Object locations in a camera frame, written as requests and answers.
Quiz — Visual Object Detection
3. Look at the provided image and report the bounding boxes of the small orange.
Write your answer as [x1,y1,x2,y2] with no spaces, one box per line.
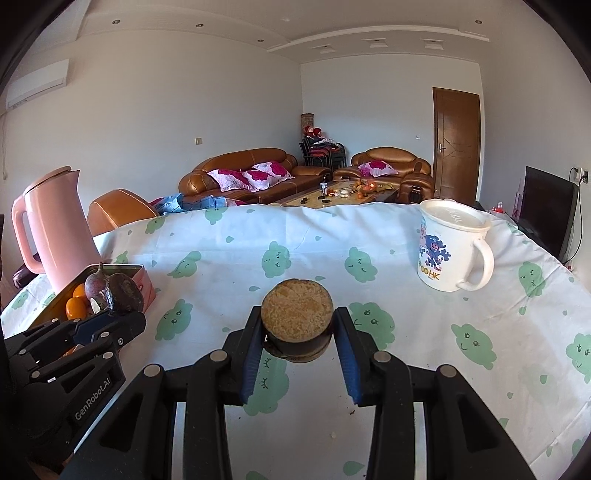
[72,284,87,300]

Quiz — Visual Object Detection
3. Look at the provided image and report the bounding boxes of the dark brown passion fruit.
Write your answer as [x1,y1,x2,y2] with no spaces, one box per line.
[105,273,144,314]

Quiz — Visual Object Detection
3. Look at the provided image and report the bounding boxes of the sugarcane piece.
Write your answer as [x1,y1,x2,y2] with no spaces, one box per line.
[89,292,108,314]
[260,279,335,363]

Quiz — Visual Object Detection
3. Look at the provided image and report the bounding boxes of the large orange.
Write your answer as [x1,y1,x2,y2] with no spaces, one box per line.
[65,297,88,320]

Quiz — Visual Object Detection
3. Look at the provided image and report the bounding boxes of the purple passion fruit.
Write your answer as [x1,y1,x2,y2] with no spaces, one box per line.
[84,263,108,301]

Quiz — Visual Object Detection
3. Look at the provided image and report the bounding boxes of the pink electric kettle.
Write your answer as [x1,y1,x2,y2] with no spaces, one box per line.
[11,166,101,291]

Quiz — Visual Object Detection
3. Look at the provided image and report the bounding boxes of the white cloud-print tablecloth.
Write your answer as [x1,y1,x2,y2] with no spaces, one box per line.
[0,201,591,480]

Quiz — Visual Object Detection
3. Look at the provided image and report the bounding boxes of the blue plaid blanket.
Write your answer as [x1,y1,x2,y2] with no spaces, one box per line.
[150,193,229,215]

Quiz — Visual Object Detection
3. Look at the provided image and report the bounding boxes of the long brown leather sofa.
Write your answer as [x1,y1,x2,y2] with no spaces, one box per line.
[178,148,331,204]

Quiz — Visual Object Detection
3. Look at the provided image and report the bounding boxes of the pink floral cushion left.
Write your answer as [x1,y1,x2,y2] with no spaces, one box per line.
[207,169,256,192]

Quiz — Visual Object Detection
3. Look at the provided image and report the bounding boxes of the pink floral cushion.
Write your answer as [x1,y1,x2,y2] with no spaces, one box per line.
[207,169,256,192]
[242,161,294,192]

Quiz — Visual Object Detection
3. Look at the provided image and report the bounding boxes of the white mug with lid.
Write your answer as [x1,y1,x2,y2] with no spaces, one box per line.
[417,199,495,293]

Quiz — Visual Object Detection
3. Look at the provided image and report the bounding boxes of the pink floral cushion right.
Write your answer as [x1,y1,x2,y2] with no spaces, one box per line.
[242,161,294,192]

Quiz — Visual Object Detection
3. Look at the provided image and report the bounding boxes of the black flat television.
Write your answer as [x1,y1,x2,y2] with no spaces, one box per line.
[517,166,579,263]

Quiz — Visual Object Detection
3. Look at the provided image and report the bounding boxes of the brown leather armchair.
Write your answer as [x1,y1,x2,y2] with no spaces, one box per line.
[332,147,435,204]

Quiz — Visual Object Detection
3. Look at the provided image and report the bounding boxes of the fruit pile on coffee table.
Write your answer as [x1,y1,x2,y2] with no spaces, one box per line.
[352,180,376,201]

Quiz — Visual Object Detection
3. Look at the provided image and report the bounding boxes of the wooden coffee table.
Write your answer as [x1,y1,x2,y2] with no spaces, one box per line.
[273,180,399,209]

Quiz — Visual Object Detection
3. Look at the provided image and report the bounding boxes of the stacked dark chairs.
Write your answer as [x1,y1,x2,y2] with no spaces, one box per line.
[300,136,346,170]

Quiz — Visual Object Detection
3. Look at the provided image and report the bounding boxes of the pink cushion on armchair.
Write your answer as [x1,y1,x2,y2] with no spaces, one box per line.
[359,160,399,178]

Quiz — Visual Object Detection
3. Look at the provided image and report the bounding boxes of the brown wooden door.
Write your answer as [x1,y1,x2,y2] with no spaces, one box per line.
[433,87,481,205]

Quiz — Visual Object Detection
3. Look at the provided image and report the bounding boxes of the black tv cable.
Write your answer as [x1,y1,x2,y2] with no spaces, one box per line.
[562,168,590,266]

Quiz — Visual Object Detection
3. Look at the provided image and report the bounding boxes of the white wall air conditioner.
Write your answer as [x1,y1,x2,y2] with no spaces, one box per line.
[6,59,69,110]

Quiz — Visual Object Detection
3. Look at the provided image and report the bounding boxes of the wall power socket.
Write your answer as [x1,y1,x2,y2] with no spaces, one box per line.
[576,167,589,184]

